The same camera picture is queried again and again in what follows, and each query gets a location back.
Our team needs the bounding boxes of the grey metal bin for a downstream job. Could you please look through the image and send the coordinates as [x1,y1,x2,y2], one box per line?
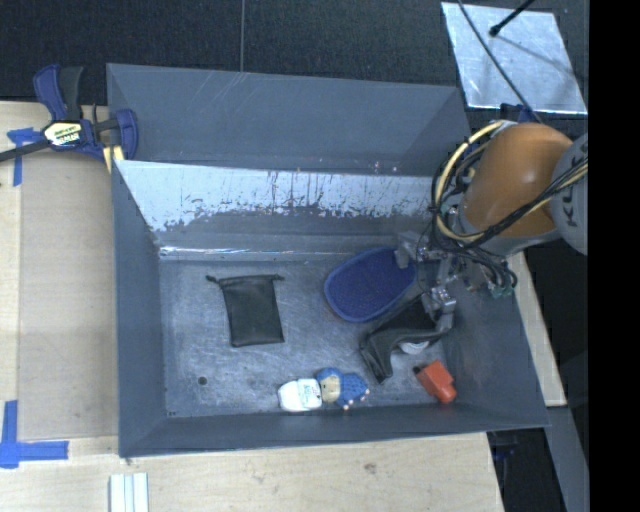
[105,62,552,459]

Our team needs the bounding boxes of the black drawstring pouch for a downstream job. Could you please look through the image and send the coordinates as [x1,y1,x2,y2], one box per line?
[205,272,287,349]

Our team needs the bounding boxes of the small white bottle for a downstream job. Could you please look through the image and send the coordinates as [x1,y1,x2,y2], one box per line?
[277,377,324,413]

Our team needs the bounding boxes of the blue toy doll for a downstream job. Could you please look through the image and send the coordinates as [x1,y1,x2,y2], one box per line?
[315,366,372,412]

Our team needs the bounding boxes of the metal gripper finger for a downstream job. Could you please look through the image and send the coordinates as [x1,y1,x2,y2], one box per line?
[395,243,419,271]
[422,285,458,335]

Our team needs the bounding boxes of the dark grey folded cloth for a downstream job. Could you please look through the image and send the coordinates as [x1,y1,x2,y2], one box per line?
[358,294,447,386]

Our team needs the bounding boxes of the blue oval mesh pad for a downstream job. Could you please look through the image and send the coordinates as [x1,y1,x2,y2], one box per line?
[322,245,418,324]

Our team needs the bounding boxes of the red-orange plastic block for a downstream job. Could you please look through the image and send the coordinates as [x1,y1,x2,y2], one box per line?
[412,359,459,405]

